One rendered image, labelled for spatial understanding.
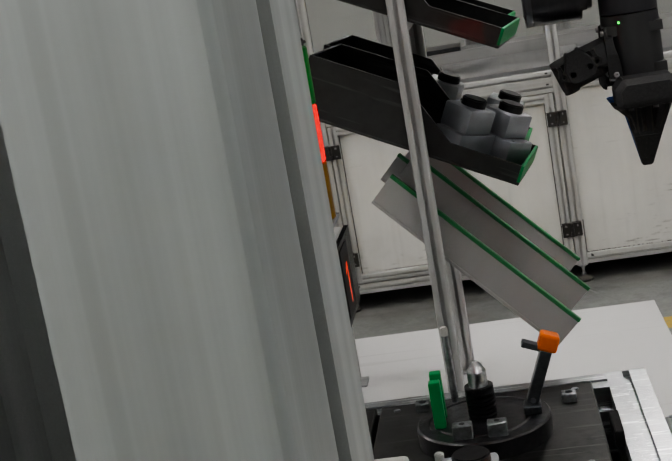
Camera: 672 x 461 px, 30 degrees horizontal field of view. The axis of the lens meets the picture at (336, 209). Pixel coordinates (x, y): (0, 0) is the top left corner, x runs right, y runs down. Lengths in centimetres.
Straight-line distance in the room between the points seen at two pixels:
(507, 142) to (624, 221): 384
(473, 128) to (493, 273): 17
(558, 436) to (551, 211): 402
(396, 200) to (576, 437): 38
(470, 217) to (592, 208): 371
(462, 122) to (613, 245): 390
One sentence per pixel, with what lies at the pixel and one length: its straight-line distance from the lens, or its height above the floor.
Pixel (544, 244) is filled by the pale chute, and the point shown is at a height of 104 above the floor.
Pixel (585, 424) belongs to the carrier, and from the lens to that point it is 133.
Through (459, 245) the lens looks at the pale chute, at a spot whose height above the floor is 112.
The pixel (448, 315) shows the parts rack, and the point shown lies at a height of 105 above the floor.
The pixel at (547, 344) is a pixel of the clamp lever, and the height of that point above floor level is 106.
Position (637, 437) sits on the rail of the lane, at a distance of 132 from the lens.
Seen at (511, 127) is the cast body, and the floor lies 124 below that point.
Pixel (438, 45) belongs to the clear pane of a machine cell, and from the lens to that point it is 519.
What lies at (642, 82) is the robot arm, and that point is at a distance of 121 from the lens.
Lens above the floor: 147
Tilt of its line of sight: 11 degrees down
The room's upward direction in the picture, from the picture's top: 10 degrees counter-clockwise
